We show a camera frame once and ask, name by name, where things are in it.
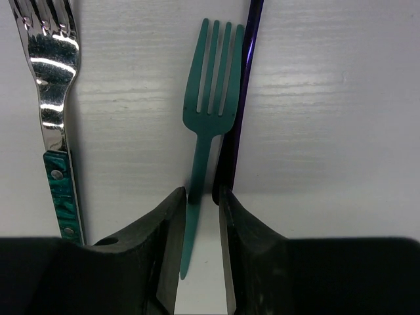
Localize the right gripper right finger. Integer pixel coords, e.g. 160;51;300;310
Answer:
219;186;289;314

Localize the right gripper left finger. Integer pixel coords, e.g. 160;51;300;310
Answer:
93;187;186;314

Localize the purple metallic fork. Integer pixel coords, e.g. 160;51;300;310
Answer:
212;0;264;205

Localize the teal plastic fork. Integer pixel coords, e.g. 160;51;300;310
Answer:
179;18;245;280

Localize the green handled fork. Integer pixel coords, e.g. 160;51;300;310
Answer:
9;0;85;245

